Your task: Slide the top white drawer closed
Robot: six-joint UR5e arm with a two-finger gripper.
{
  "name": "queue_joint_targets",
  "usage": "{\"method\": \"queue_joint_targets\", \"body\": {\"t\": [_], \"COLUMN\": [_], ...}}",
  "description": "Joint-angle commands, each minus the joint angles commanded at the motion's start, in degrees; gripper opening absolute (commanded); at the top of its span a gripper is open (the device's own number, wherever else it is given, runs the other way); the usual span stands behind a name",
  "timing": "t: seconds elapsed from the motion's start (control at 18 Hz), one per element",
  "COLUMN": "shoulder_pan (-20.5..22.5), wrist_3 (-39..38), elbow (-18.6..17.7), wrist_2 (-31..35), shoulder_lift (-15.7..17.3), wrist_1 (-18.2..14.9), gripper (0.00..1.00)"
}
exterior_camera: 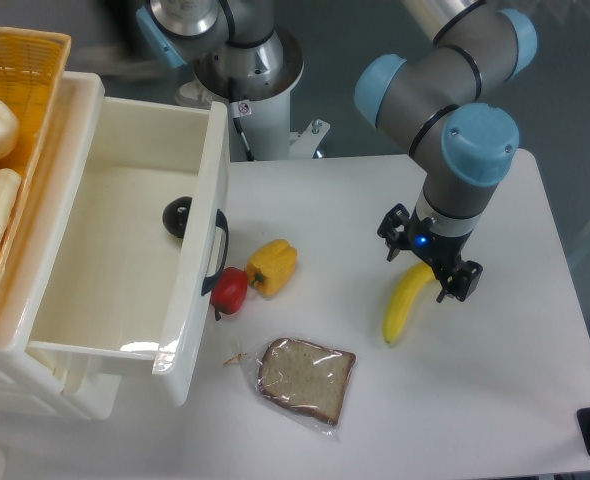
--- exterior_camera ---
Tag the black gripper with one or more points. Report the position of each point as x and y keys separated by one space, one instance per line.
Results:
x=442 y=252

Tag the white top drawer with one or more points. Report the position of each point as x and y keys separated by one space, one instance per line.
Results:
x=124 y=293

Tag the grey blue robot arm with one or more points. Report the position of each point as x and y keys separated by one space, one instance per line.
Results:
x=431 y=109

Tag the black round object in drawer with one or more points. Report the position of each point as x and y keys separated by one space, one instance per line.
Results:
x=175 y=216

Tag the white plastic drawer cabinet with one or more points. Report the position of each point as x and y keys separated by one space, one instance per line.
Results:
x=34 y=380

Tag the yellow banana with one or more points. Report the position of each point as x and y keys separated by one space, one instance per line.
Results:
x=402 y=299

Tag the yellow bell pepper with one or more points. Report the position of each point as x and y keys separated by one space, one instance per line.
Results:
x=270 y=267

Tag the bagged brown bread slice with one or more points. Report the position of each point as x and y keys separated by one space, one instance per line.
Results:
x=301 y=379

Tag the red bell pepper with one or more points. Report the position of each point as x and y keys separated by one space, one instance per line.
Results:
x=229 y=293

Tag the yellow wicker basket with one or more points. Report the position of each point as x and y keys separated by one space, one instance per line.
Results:
x=31 y=67

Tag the white mounting bracket with bolts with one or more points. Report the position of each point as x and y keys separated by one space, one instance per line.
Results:
x=306 y=144

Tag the dark blue drawer handle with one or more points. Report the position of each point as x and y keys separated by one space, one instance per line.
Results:
x=221 y=254

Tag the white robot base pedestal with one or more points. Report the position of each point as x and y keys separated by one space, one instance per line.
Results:
x=265 y=107

